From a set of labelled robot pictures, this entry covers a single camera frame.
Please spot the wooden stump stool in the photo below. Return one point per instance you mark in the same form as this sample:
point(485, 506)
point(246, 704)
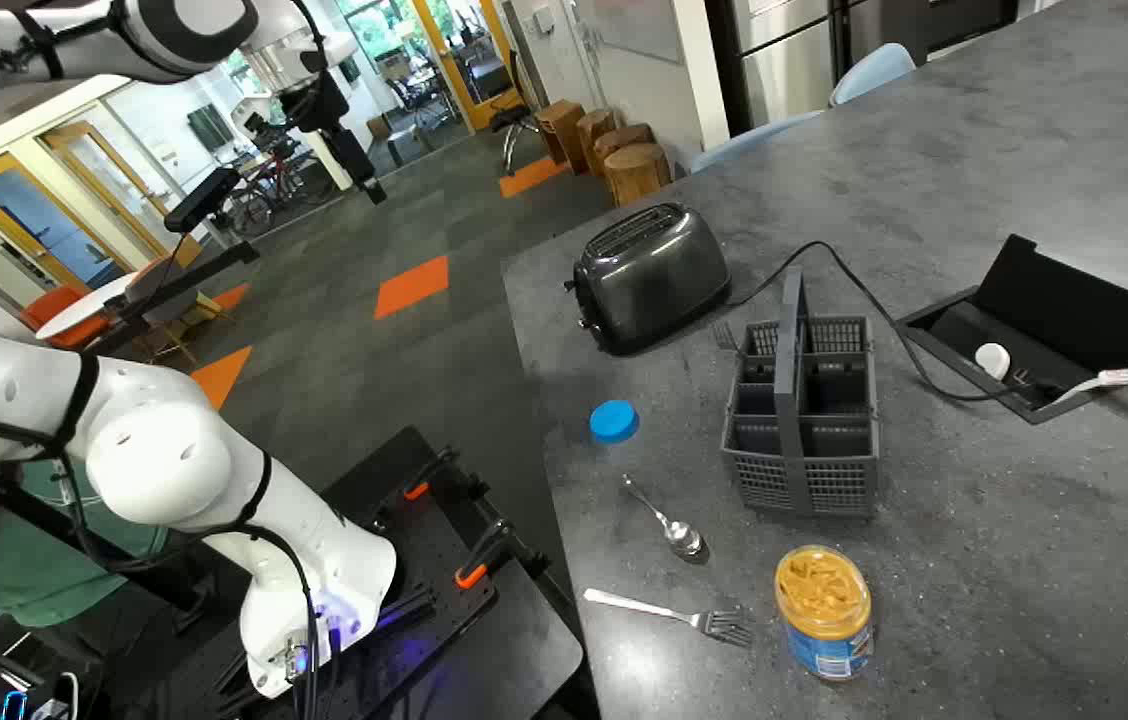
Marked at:
point(621, 147)
point(633, 173)
point(558, 124)
point(592, 135)

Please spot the orange chair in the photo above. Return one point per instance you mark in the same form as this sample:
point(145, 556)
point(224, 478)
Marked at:
point(64, 315)

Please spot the person in green shirt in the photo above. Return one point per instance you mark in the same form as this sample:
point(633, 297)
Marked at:
point(30, 560)

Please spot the black toaster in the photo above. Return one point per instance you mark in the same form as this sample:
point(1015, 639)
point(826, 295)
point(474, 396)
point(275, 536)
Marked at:
point(651, 274)

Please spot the grey plastic cutlery caddy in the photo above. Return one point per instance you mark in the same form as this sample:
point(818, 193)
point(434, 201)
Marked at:
point(806, 454)

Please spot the white round plug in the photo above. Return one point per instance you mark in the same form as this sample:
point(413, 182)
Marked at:
point(993, 356)

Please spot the blue round lid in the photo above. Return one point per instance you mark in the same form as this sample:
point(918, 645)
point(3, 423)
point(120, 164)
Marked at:
point(612, 423)

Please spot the black recessed outlet box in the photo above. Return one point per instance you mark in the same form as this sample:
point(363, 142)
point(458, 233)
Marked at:
point(1058, 300)

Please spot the silver metal spoon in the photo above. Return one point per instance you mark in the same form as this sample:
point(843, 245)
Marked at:
point(676, 535)

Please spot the stainless steel refrigerator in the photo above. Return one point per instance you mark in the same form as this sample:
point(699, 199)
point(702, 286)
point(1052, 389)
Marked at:
point(788, 53)

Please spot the black toaster lever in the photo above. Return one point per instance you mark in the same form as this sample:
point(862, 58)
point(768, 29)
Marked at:
point(578, 286)

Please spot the light blue chair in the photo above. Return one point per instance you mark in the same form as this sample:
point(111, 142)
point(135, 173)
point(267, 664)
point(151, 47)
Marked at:
point(750, 137)
point(873, 68)

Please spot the yellow framed blue door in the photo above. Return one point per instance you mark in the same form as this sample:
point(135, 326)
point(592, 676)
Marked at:
point(45, 220)

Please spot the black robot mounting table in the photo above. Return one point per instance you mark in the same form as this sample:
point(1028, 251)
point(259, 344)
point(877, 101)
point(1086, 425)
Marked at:
point(510, 642)

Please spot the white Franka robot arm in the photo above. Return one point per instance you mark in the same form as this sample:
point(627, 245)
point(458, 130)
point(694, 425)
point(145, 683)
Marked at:
point(151, 454)

